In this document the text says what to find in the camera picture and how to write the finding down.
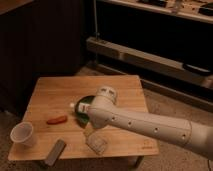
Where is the orange toy carrot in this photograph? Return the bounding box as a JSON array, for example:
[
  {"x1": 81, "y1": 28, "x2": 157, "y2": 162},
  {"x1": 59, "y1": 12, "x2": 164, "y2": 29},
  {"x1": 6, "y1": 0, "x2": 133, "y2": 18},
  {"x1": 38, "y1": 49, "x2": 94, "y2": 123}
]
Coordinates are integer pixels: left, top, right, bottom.
[{"x1": 46, "y1": 115, "x2": 68, "y2": 125}]

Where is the wooden table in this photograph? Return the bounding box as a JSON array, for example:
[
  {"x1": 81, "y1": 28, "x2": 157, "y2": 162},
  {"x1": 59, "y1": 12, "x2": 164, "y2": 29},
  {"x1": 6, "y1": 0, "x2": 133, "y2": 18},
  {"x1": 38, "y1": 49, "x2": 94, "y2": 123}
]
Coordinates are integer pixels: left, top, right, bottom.
[{"x1": 7, "y1": 74, "x2": 160, "y2": 168}]

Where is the long wooden shelf beam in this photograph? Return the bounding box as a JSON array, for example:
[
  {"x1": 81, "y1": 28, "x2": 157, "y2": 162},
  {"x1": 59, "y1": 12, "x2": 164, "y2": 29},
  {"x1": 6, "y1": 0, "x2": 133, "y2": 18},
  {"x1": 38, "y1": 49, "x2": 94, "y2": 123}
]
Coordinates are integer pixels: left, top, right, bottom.
[{"x1": 86, "y1": 37, "x2": 213, "y2": 89}]

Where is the dark green bowl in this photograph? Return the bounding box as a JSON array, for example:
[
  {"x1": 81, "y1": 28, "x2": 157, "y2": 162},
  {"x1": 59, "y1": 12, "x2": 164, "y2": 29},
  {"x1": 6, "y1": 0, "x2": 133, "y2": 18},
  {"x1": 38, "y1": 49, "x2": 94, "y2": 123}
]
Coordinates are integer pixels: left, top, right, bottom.
[{"x1": 75, "y1": 95, "x2": 94, "y2": 127}]

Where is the black object on shelf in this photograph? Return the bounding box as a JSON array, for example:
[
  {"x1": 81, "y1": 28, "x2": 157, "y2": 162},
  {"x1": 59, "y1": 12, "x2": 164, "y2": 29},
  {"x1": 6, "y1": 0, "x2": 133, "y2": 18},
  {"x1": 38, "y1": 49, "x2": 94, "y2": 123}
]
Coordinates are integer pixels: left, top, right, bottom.
[{"x1": 182, "y1": 63, "x2": 213, "y2": 76}]

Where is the upper workbench shelf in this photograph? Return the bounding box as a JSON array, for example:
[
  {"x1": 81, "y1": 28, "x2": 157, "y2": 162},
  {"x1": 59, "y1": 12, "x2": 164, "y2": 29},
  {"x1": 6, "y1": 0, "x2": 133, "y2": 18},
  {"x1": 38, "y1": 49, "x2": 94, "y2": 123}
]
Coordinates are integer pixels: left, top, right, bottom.
[{"x1": 100, "y1": 0, "x2": 213, "y2": 24}]

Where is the white ceramic cup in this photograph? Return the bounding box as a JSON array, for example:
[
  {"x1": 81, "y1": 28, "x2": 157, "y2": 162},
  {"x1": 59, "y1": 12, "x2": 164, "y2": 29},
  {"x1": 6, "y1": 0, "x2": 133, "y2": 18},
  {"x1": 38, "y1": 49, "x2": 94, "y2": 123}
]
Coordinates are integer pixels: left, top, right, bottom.
[{"x1": 10, "y1": 122, "x2": 36, "y2": 147}]

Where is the white sponge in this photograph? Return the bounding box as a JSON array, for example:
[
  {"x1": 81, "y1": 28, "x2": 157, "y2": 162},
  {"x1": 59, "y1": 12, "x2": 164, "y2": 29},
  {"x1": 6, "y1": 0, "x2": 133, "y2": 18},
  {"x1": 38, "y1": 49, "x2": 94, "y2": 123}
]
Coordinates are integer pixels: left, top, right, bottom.
[{"x1": 86, "y1": 134, "x2": 108, "y2": 155}]

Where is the grey rectangular block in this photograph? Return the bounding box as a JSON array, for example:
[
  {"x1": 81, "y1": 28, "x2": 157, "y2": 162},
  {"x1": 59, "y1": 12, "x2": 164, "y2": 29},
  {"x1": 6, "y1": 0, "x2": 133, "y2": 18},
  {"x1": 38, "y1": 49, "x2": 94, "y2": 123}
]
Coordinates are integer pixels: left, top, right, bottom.
[{"x1": 44, "y1": 140, "x2": 66, "y2": 166}]

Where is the vertical metal pole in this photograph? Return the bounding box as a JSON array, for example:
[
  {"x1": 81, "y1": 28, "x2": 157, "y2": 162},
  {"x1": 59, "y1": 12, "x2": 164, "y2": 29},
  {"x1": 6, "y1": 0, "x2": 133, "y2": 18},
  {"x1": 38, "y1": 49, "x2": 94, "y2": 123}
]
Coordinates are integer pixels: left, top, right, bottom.
[{"x1": 93, "y1": 0, "x2": 99, "y2": 40}]

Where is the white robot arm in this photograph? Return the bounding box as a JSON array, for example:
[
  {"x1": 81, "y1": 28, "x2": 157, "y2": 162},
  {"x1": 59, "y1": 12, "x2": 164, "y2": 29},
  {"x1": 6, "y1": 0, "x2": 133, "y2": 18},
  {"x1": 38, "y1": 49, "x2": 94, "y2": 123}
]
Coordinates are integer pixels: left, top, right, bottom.
[{"x1": 88, "y1": 86, "x2": 213, "y2": 161}]

